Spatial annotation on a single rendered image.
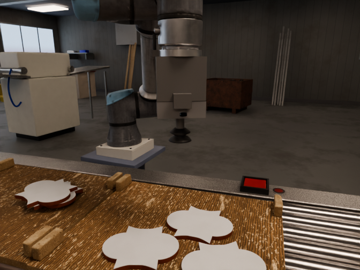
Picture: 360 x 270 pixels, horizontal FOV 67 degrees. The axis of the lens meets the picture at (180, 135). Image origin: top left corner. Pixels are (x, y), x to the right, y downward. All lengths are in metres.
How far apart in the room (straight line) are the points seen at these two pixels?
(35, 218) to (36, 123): 4.19
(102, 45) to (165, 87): 11.38
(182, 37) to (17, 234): 0.48
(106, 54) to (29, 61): 7.01
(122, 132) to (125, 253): 0.72
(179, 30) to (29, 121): 4.55
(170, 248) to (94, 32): 11.69
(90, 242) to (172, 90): 0.32
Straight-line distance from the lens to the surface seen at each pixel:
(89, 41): 12.21
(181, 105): 0.45
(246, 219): 0.63
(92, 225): 0.62
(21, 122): 5.09
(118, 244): 0.54
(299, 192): 0.83
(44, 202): 0.68
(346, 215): 0.77
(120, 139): 1.17
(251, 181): 0.82
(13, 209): 0.75
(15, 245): 0.62
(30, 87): 4.76
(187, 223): 0.58
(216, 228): 0.57
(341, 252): 0.63
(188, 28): 0.46
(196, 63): 0.47
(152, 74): 1.07
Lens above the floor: 1.26
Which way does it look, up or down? 15 degrees down
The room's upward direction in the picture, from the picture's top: straight up
